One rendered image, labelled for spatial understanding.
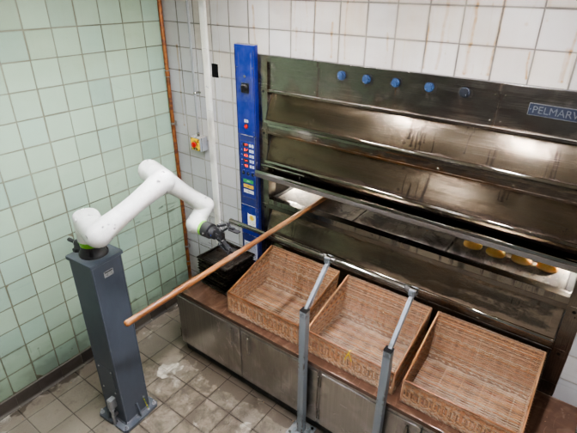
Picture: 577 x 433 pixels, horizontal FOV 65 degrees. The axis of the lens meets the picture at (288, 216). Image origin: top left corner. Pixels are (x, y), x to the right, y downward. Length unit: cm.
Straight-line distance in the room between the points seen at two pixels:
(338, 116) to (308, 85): 25
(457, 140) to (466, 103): 18
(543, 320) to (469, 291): 36
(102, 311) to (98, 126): 119
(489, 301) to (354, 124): 118
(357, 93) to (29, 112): 181
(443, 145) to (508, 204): 41
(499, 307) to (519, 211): 54
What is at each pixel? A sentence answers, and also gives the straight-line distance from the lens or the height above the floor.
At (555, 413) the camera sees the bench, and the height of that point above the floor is 58.
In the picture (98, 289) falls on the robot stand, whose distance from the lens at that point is 259.
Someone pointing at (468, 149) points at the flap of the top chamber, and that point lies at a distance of 232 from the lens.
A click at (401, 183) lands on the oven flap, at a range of 249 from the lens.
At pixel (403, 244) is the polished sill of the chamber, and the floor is 117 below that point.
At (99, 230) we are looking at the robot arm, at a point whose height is 143.
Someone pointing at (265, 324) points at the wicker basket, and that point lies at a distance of 284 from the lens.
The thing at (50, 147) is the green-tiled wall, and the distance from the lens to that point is 304.
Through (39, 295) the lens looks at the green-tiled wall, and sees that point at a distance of 332.
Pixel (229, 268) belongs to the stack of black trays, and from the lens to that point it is 304.
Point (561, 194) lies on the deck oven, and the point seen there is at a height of 166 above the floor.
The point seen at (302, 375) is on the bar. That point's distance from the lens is 271.
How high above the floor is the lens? 248
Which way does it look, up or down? 27 degrees down
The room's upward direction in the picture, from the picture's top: straight up
